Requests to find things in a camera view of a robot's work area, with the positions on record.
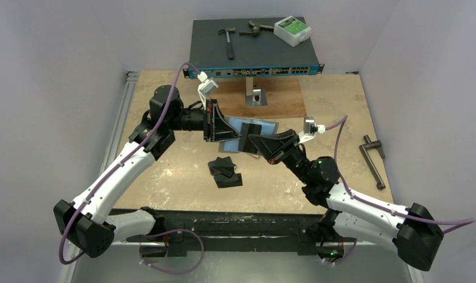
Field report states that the grey metal stand base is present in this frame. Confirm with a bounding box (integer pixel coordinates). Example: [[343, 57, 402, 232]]
[[245, 77, 267, 107]]

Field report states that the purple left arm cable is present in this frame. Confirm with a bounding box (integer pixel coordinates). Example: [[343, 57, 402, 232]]
[[58, 61, 207, 265]]

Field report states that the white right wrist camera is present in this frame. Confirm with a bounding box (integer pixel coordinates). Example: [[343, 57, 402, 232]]
[[298, 116, 326, 144]]

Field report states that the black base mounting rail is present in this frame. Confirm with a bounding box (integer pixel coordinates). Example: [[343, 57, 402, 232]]
[[120, 210, 355, 257]]

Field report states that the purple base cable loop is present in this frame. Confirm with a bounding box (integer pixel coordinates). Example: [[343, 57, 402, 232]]
[[138, 228, 205, 274]]

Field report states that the blue network switch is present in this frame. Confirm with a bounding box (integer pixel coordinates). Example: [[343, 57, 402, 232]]
[[189, 17, 325, 78]]

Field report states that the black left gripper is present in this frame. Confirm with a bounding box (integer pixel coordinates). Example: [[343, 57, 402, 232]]
[[168, 99, 242, 142]]

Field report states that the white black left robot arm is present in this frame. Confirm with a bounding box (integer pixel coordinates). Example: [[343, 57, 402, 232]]
[[53, 85, 241, 258]]

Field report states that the white green plastic box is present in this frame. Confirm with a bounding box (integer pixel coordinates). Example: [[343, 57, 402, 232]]
[[273, 16, 312, 47]]

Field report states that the small hammer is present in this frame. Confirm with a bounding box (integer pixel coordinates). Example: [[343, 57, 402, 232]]
[[217, 28, 236, 60]]

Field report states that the grey card holder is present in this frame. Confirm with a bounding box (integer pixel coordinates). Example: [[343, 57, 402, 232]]
[[219, 117, 279, 156]]

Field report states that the black credit card stack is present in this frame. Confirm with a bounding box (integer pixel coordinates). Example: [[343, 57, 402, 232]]
[[207, 156, 243, 189]]

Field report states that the metal crank handle tool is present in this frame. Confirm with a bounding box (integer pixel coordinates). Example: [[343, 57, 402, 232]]
[[359, 135, 386, 190]]

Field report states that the brown wooden board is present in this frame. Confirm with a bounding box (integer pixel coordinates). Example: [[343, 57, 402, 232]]
[[210, 77, 306, 119]]

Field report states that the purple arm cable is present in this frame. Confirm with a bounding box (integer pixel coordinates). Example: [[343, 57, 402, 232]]
[[323, 115, 476, 235], [58, 61, 207, 265]]

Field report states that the dark metal clamp tool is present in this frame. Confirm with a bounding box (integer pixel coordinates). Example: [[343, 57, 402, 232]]
[[239, 21, 274, 37]]

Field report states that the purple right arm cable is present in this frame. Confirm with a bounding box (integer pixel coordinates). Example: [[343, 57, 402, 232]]
[[323, 115, 476, 235]]

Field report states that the single black credit card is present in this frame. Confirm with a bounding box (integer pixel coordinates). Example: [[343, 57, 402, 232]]
[[237, 123, 262, 154]]

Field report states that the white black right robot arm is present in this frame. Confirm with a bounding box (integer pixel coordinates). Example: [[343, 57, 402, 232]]
[[248, 130, 444, 271]]

